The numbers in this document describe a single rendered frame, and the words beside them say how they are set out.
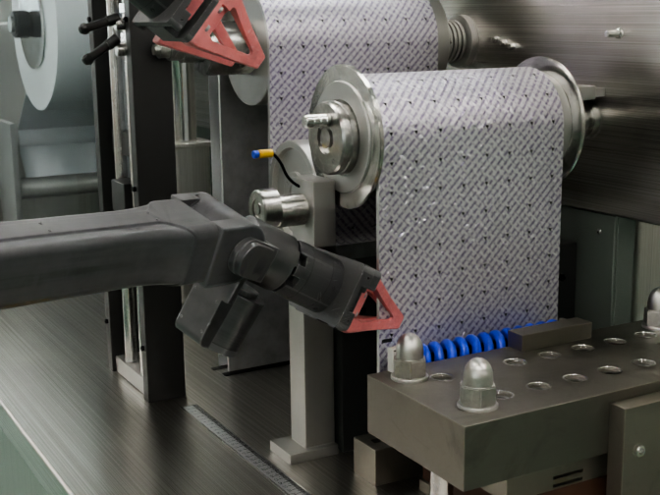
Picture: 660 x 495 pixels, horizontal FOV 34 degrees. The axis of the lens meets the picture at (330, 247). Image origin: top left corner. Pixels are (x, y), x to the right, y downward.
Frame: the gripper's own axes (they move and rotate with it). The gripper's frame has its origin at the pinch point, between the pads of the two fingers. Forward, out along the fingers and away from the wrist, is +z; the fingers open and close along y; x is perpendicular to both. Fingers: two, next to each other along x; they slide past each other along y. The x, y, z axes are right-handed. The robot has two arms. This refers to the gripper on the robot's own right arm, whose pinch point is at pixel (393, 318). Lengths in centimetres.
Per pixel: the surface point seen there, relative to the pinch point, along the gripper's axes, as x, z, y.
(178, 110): 17, -1, -77
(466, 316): 3.6, 8.3, 0.2
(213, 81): 18.6, -12.3, -41.2
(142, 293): -9.8, -11.7, -33.2
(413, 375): -4.2, -1.0, 8.5
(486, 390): -2.5, -0.5, 18.0
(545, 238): 15.3, 13.8, 0.2
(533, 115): 26.0, 5.3, 0.1
